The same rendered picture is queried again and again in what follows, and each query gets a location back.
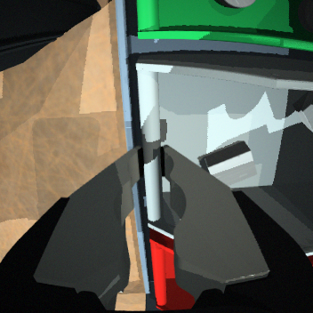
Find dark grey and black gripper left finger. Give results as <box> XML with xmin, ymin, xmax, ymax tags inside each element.
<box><xmin>0</xmin><ymin>146</ymin><xmax>144</xmax><ymax>313</ymax></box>

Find green open bin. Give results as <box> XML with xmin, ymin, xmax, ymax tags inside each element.
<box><xmin>137</xmin><ymin>0</ymin><xmax>313</xmax><ymax>52</ymax></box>

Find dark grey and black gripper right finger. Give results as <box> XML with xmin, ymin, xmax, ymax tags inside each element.
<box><xmin>160</xmin><ymin>145</ymin><xmax>313</xmax><ymax>313</ymax></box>

